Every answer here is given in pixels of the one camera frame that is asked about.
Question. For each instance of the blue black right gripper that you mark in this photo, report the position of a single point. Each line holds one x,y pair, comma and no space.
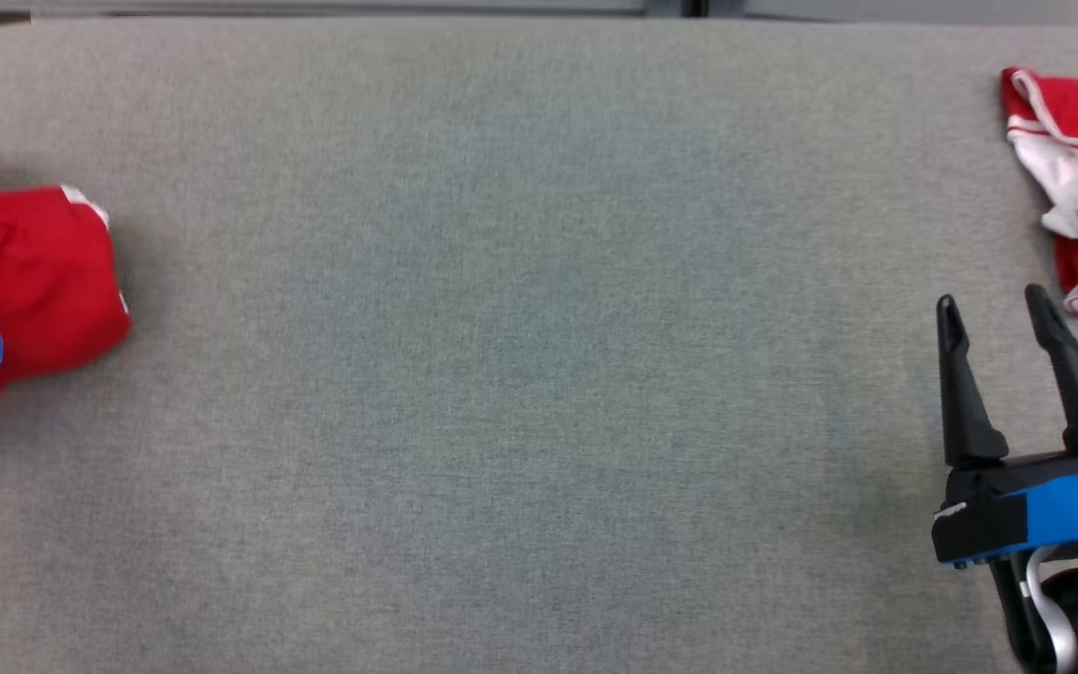
1044,510

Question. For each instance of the red basketball shorts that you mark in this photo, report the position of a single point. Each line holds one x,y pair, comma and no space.
34,271

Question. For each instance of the grey fabric padded table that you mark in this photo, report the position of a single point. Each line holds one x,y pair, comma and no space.
502,328

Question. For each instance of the grey cylindrical post foot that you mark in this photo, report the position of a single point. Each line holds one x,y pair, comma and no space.
665,7
728,7

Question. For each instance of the grey partition post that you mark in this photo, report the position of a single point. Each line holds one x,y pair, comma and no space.
696,7

